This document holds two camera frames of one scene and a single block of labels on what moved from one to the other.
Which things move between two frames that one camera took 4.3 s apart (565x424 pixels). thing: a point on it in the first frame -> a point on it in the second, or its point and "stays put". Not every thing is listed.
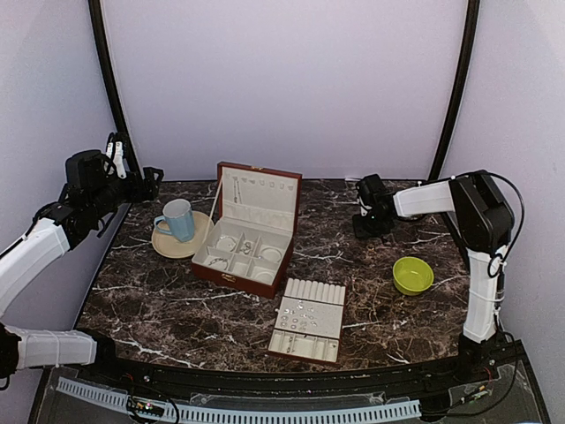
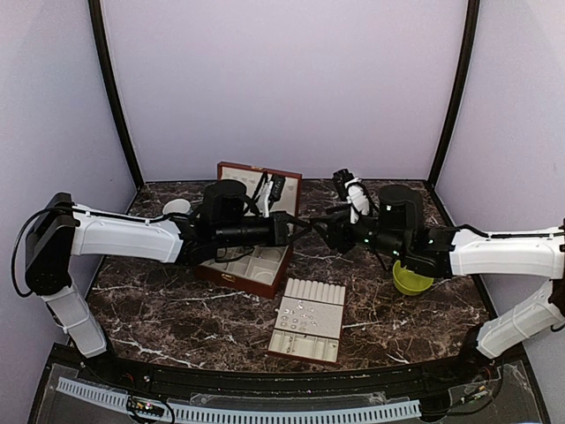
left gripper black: (150, 188) -> (281, 220)
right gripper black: (362, 233) -> (338, 230)
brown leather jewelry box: (251, 245) stays put
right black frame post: (459, 88) stays put
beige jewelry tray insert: (309, 319) stays put
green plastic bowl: (411, 276) stays put
